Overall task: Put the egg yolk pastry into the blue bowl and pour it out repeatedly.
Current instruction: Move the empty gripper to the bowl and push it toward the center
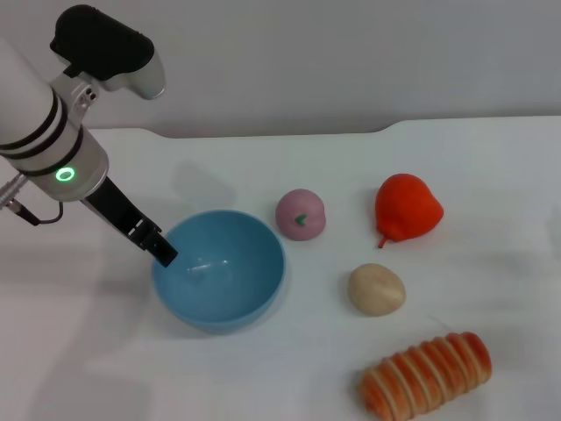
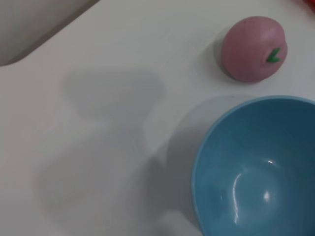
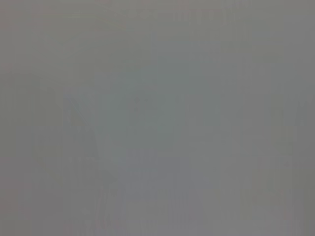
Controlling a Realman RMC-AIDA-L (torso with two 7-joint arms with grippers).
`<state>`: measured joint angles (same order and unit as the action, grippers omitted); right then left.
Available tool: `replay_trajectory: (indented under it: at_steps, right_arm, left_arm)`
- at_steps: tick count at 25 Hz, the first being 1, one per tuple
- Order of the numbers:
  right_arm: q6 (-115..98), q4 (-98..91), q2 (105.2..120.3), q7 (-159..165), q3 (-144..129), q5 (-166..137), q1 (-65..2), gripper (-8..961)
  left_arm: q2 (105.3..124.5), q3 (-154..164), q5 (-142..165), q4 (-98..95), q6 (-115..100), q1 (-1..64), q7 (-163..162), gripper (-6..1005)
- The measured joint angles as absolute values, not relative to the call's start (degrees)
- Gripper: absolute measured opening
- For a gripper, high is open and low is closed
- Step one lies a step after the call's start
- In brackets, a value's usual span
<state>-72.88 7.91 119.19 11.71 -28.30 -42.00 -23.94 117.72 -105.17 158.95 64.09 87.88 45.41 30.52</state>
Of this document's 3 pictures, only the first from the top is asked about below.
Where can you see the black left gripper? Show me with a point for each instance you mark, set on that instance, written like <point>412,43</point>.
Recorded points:
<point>118,210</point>

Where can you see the blue plastic bowl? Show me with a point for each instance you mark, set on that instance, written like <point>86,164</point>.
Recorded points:
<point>219,272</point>

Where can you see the beige egg yolk pastry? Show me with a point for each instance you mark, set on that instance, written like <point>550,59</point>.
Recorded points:
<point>377,289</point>

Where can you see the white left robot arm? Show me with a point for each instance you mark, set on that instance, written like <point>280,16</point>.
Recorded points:
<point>39,131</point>

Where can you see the pink peach bun toy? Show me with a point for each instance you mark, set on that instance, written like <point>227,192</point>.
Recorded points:
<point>300,215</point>

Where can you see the orange pear toy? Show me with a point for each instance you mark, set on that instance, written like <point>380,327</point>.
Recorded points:
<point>407,206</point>

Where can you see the striped orange bread roll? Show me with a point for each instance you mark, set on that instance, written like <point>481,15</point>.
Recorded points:
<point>425,375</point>

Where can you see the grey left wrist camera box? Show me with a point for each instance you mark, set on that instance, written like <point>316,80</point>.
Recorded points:
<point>105,44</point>

